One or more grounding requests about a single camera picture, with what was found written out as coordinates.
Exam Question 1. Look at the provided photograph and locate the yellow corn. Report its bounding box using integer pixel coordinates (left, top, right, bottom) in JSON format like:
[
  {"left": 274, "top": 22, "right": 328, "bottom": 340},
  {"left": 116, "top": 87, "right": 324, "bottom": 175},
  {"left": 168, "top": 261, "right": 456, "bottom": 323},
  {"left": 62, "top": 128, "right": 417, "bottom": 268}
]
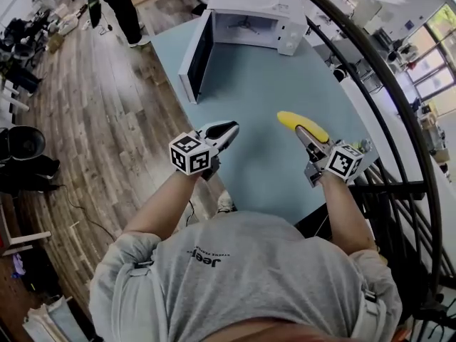
[{"left": 276, "top": 110, "right": 331, "bottom": 145}]

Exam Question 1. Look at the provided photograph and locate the white side table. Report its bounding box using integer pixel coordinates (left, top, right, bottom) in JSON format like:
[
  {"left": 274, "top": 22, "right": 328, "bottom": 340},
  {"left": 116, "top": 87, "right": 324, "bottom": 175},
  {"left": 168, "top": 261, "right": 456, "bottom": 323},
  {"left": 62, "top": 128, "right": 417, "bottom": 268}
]
[{"left": 0, "top": 203, "right": 53, "bottom": 257}]

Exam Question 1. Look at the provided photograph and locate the large window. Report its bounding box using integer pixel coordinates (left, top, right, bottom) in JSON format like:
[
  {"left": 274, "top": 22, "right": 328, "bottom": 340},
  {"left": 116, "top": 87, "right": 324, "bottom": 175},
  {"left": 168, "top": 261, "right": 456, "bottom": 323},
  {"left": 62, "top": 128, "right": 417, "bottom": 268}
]
[{"left": 404, "top": 4, "right": 456, "bottom": 119}]

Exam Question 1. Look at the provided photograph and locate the white desk leg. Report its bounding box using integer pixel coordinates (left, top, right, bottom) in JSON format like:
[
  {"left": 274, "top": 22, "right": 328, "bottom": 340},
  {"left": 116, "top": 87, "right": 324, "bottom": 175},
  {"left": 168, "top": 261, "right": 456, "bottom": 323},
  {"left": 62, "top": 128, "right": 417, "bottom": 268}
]
[{"left": 0, "top": 79, "right": 31, "bottom": 113}]

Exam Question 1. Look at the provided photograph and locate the person's left forearm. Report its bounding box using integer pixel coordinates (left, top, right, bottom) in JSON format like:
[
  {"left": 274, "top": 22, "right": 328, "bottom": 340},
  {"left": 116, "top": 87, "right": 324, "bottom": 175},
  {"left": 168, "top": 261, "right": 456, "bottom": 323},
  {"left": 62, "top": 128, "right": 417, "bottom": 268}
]
[{"left": 122, "top": 170, "right": 204, "bottom": 242}]

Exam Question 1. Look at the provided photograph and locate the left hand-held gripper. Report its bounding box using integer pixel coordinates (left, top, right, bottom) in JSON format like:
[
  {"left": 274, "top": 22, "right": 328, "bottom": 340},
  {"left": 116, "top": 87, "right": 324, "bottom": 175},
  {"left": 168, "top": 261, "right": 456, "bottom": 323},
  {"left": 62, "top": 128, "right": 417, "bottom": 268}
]
[{"left": 169, "top": 120, "right": 240, "bottom": 182}]

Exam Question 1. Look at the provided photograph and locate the black curved metal railing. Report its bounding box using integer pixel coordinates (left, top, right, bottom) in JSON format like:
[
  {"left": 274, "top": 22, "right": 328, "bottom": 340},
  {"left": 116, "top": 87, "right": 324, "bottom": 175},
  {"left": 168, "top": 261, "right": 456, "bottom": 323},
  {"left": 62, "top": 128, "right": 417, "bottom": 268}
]
[{"left": 284, "top": 0, "right": 456, "bottom": 342}]

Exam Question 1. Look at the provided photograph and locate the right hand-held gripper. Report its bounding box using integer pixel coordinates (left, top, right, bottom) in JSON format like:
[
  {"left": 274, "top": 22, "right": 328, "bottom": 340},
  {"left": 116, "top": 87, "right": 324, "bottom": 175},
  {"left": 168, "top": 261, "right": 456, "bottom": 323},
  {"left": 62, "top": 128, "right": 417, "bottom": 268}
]
[{"left": 295, "top": 125, "right": 379, "bottom": 189}]

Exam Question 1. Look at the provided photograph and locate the black floor cable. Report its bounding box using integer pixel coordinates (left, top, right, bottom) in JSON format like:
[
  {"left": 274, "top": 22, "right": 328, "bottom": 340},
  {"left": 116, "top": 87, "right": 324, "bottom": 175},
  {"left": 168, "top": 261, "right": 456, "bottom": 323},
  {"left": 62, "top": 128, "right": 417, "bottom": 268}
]
[{"left": 53, "top": 183, "right": 118, "bottom": 244}]

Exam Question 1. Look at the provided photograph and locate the person's right forearm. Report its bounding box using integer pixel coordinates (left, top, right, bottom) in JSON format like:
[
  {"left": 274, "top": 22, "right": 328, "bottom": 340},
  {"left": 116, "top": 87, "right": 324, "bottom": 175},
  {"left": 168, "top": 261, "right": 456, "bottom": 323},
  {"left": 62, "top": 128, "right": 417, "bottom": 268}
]
[{"left": 319, "top": 174, "right": 379, "bottom": 253}]

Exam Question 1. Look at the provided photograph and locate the person's grey t-shirt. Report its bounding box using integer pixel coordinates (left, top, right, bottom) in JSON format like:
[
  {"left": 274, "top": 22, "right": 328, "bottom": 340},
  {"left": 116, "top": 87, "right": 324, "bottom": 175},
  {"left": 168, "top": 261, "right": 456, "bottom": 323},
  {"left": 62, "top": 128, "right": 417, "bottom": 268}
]
[{"left": 88, "top": 210, "right": 404, "bottom": 342}]

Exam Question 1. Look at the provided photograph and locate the person's white shoe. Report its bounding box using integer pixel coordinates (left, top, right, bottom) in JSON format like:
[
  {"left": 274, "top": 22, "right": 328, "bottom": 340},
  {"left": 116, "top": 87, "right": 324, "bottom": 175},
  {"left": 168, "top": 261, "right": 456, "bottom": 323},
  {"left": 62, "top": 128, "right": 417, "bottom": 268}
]
[{"left": 216, "top": 190, "right": 239, "bottom": 214}]

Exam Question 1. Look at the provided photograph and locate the cardboard box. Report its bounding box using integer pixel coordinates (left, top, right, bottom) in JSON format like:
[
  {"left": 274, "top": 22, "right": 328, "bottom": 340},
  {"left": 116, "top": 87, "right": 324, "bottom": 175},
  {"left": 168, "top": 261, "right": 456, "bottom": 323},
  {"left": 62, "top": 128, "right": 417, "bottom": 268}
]
[{"left": 47, "top": 33, "right": 66, "bottom": 54}]

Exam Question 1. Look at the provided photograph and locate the white microwave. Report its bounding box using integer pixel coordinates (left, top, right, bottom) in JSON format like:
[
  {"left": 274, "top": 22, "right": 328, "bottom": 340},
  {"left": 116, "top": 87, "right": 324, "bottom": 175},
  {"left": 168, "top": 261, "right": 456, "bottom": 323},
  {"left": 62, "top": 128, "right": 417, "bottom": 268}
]
[{"left": 177, "top": 0, "right": 309, "bottom": 105}]

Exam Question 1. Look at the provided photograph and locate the black office chair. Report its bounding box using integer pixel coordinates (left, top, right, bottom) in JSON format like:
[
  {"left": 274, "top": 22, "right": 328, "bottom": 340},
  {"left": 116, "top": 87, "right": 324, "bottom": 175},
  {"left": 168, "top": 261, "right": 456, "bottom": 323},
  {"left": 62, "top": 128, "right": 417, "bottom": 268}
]
[{"left": 0, "top": 125, "right": 62, "bottom": 194}]

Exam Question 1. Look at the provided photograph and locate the black monitor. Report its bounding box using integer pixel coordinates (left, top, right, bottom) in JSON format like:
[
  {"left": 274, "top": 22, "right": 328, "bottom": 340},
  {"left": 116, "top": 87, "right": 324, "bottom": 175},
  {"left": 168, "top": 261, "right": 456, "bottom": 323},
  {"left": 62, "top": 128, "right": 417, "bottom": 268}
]
[{"left": 86, "top": 0, "right": 103, "bottom": 29}]

